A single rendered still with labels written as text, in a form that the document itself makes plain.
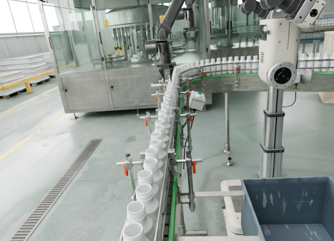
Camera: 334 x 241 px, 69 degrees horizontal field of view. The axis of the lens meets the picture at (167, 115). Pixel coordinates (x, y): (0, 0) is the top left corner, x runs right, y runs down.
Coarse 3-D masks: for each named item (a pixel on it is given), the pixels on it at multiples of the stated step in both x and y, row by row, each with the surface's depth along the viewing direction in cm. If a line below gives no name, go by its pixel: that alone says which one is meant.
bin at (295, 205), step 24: (216, 192) 87; (240, 192) 85; (264, 192) 90; (288, 192) 90; (312, 192) 89; (264, 216) 94; (288, 216) 93; (312, 216) 93; (192, 240) 68; (216, 240) 68; (240, 240) 67; (264, 240) 64; (288, 240) 88; (312, 240) 87
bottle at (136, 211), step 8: (128, 208) 49; (136, 208) 51; (144, 208) 49; (128, 216) 49; (136, 216) 48; (144, 216) 49; (144, 224) 49; (152, 224) 50; (144, 232) 48; (152, 232) 50; (152, 240) 51
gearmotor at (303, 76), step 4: (300, 72) 214; (304, 72) 213; (308, 72) 211; (300, 76) 210; (304, 76) 212; (308, 76) 211; (296, 80) 212; (300, 80) 216; (304, 80) 213; (308, 80) 212; (296, 84) 214; (296, 88) 217; (292, 104) 228
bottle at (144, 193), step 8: (144, 184) 56; (136, 192) 55; (144, 192) 57; (152, 192) 55; (144, 200) 54; (152, 200) 55; (152, 208) 54; (152, 216) 54; (160, 224) 57; (160, 232) 57; (160, 240) 58
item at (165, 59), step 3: (162, 54) 123; (168, 54) 123; (162, 57) 124; (165, 57) 123; (168, 57) 124; (162, 60) 124; (165, 60) 124; (168, 60) 124; (159, 63) 129; (162, 63) 125; (165, 63) 124; (168, 63) 124; (171, 63) 125; (174, 63) 124; (156, 66) 125; (159, 66) 125
